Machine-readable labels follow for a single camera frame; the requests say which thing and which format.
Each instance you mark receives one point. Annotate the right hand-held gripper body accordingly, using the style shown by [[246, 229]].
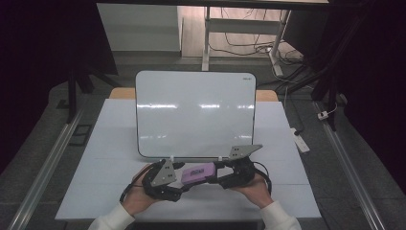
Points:
[[244, 169]]

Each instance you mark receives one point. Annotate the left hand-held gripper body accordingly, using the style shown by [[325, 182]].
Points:
[[162, 175]]

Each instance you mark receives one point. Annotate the purple whiteboard eraser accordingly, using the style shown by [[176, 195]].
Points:
[[198, 172]]

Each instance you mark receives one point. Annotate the person's right hand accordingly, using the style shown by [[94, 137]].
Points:
[[258, 193]]

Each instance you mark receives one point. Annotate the person's left hand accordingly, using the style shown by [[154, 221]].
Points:
[[135, 199]]

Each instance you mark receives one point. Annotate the white whiteboard with black rim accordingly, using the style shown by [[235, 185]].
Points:
[[194, 115]]

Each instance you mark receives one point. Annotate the white table cover sheet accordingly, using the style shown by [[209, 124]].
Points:
[[105, 166]]

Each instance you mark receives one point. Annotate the white power strip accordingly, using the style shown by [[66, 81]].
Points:
[[300, 140]]

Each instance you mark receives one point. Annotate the wooden table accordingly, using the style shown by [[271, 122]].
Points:
[[123, 93]]

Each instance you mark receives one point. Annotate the black floor plate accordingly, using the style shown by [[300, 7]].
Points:
[[80, 134]]

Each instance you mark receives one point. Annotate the small white plug adapter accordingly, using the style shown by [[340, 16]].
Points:
[[323, 115]]

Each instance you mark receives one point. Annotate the black metal stand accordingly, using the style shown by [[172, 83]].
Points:
[[72, 92], [328, 86]]

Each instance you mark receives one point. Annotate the white cabinet panel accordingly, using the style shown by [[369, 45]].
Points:
[[139, 27]]

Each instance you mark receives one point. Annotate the aluminium floor rail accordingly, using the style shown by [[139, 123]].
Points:
[[351, 172], [48, 166]]

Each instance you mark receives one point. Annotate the white desk frame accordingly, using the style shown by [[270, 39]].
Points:
[[242, 26]]

